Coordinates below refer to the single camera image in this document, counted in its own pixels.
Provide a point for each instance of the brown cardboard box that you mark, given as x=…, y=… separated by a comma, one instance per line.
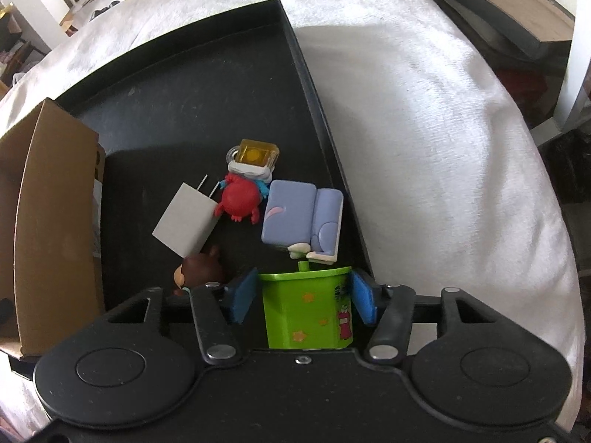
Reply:
x=55, y=221

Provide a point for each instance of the purple toy sofa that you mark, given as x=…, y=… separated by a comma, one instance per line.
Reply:
x=286, y=212

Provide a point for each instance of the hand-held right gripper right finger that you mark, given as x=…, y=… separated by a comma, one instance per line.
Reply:
x=364, y=297

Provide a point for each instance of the black framed brown board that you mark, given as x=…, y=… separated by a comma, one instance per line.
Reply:
x=508, y=4

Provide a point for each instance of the black tray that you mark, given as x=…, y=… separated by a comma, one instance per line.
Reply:
x=184, y=101

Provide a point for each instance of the white charger plug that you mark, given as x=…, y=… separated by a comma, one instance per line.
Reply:
x=184, y=221

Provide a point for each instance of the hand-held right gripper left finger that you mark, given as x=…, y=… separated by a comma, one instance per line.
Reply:
x=242, y=297

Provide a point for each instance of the brown toy animal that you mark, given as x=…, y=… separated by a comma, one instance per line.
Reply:
x=198, y=270

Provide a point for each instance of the red toy figure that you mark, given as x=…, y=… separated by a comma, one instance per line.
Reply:
x=238, y=200

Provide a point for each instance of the white side table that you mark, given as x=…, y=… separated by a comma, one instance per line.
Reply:
x=572, y=92

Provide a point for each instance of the green toy cup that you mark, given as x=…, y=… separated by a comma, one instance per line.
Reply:
x=300, y=304

